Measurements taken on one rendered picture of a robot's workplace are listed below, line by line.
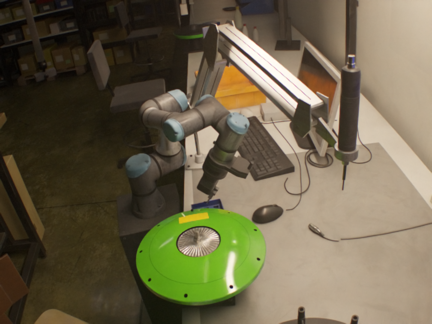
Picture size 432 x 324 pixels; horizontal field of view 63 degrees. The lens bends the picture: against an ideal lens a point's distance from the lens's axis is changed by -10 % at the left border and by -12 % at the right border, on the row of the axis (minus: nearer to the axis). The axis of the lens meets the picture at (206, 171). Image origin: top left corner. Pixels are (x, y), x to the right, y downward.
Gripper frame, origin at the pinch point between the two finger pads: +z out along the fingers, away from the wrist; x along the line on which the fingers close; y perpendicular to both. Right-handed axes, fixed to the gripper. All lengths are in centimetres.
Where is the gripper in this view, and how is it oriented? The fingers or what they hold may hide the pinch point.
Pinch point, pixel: (207, 202)
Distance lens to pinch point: 122.4
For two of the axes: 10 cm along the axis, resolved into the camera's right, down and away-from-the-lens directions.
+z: -3.2, 6.7, 6.7
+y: -8.7, -4.9, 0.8
